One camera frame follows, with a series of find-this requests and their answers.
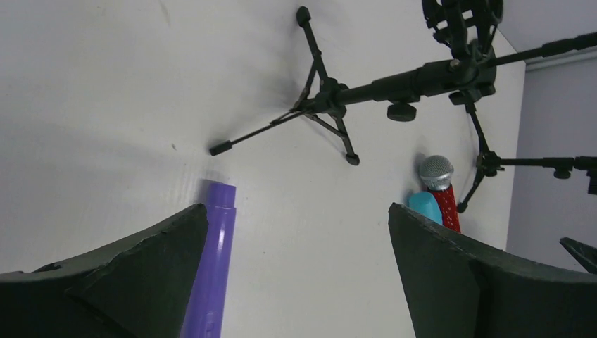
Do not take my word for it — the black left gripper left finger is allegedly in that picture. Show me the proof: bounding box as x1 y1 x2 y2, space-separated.
1 204 208 337

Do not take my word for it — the black tripod shock-mount stand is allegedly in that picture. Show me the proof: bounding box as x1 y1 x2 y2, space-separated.
209 1 596 165

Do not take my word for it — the teal toy microphone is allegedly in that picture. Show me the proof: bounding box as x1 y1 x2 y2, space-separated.
407 192 443 225

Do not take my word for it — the purple toy microphone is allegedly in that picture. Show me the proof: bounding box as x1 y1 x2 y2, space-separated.
180 182 237 337

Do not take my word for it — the black tripod clip stand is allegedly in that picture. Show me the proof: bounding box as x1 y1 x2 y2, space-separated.
457 104 596 213

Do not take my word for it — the red glitter microphone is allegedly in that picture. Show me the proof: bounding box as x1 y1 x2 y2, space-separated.
418 155 461 233

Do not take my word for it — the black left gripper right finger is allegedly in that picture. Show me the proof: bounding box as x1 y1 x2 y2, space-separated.
388 204 596 337

